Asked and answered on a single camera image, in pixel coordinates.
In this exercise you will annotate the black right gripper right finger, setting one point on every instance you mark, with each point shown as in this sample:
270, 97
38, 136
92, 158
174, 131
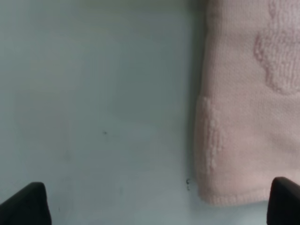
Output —
284, 203

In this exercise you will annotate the pink embossed towel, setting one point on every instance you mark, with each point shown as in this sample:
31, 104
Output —
247, 126

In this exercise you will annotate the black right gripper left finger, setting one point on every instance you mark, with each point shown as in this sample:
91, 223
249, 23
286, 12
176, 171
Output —
27, 207

